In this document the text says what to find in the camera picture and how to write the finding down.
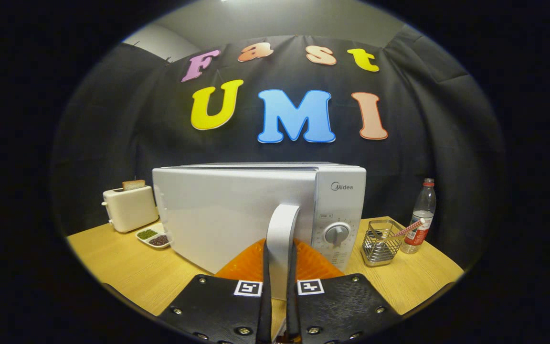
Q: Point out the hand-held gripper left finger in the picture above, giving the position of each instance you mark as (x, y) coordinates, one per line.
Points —
(265, 310)

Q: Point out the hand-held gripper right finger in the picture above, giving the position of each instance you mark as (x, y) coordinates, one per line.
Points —
(293, 310)

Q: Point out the white toaster oven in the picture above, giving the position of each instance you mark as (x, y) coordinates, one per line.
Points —
(217, 215)

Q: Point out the cream bread toaster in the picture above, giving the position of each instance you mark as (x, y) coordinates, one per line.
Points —
(129, 210)

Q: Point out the white divided dish of beans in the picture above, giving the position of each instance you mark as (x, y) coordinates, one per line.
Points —
(153, 237)

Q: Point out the red white striped straw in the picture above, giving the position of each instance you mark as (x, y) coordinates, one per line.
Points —
(408, 228)

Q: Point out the clear plastic water bottle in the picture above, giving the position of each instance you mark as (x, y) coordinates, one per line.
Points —
(420, 215)

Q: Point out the toasted bread slice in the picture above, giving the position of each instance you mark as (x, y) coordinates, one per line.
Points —
(133, 185)

